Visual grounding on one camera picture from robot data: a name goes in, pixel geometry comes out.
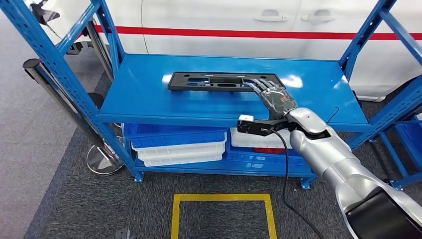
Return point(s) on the black plastic frame part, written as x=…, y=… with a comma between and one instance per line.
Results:
x=179, y=84

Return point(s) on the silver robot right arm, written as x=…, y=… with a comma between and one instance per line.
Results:
x=329, y=155

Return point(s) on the blue metal shelf rack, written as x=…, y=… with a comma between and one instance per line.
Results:
x=165, y=102

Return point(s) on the blue plastic bin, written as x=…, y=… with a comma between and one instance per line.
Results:
x=412, y=138
x=263, y=160
x=165, y=133

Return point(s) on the red object in bin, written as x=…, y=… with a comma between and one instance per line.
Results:
x=268, y=151

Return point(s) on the yellow floor tape square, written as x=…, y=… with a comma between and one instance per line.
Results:
x=224, y=197

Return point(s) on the white car with red stripe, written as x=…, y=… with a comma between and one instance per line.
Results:
x=214, y=16

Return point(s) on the blue wheeled cart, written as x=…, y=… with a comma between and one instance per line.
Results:
x=395, y=183

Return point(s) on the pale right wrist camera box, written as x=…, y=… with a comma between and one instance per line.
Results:
x=246, y=117

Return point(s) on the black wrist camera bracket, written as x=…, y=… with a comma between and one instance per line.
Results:
x=260, y=127

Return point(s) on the black stanchion post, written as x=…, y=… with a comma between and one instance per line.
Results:
x=95, y=99

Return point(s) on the chrome stanchion post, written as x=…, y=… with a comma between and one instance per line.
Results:
x=62, y=99
x=99, y=49

